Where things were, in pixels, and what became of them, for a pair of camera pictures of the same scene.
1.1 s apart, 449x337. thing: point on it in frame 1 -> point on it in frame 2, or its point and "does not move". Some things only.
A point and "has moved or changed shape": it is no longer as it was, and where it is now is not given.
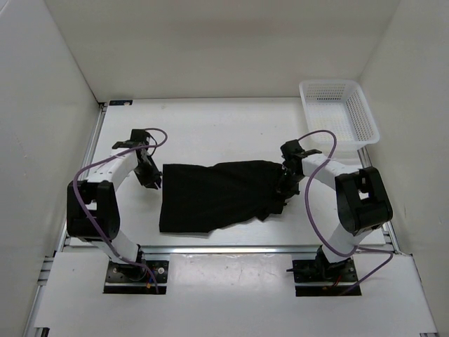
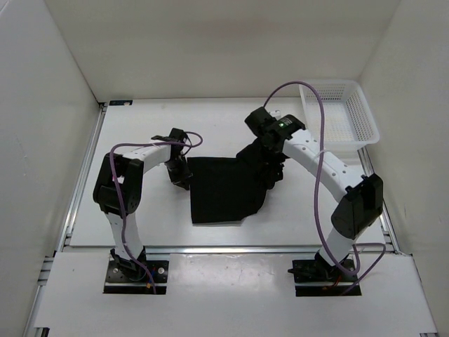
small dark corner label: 121,102 does not move
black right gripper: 286,192 -> 273,160
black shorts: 199,199 has moved or changed shape
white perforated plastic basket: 340,106 does not move
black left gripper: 154,177 -> 182,180
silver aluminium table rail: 391,248 does not move
